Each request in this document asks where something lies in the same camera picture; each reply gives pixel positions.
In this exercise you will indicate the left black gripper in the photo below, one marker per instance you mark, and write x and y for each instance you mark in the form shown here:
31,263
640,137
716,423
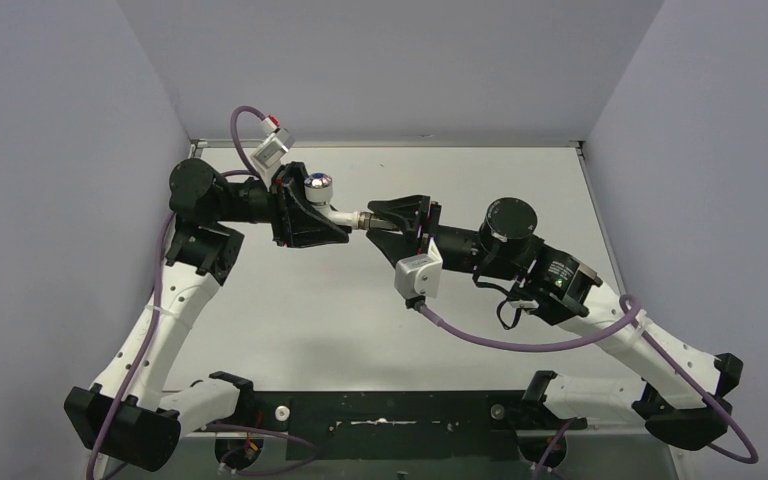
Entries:
284,216

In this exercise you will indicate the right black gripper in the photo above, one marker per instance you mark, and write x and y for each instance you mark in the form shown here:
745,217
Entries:
396,244

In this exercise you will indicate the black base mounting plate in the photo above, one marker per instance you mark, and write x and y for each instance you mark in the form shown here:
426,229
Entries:
406,425

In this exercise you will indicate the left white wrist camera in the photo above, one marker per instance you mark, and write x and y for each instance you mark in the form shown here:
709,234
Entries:
266,159

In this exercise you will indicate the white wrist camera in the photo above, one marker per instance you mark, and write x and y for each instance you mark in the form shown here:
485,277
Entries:
419,275
266,159

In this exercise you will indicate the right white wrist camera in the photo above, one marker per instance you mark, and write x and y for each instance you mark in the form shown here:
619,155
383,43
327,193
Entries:
419,275

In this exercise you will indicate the metal tee pipe fitting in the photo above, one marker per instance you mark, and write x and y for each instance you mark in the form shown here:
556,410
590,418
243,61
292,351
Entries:
368,221

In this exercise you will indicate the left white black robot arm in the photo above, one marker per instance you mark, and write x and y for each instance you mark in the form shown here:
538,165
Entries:
125,414

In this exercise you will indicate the white faucet with chrome knob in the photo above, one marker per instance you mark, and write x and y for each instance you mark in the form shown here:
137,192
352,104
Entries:
319,191

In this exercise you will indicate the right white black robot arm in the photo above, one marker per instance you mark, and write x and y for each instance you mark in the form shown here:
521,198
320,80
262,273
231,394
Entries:
677,393

